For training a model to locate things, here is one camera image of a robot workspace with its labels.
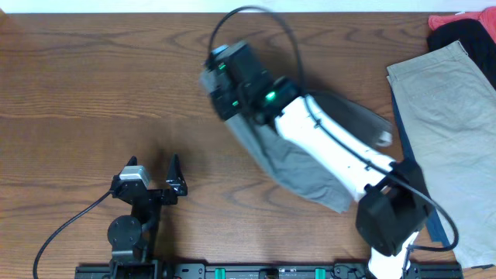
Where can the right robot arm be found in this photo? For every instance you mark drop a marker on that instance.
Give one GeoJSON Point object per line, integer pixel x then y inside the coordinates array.
{"type": "Point", "coordinates": [393, 211]}

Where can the red garment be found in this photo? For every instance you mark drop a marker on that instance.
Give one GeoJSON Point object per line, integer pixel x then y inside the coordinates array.
{"type": "Point", "coordinates": [486, 18]}

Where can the khaki beige shorts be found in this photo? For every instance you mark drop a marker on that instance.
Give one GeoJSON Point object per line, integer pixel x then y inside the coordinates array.
{"type": "Point", "coordinates": [447, 108]}

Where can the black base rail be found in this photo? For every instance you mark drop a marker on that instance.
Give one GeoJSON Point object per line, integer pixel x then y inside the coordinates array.
{"type": "Point", "coordinates": [252, 271]}

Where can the navy blue garment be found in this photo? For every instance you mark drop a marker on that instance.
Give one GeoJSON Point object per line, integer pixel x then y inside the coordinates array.
{"type": "Point", "coordinates": [434, 226]}

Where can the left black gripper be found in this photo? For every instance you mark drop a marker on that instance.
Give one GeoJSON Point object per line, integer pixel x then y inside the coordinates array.
{"type": "Point", "coordinates": [176, 179]}

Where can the black garment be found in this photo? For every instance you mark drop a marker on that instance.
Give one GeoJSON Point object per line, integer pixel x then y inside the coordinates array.
{"type": "Point", "coordinates": [474, 39]}

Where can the grey shorts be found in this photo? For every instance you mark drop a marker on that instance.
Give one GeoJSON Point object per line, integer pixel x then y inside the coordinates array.
{"type": "Point", "coordinates": [301, 158]}

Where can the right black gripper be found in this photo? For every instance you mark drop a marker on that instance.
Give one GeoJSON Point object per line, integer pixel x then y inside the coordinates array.
{"type": "Point", "coordinates": [219, 95]}

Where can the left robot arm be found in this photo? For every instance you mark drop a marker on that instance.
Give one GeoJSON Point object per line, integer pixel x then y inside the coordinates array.
{"type": "Point", "coordinates": [133, 236]}

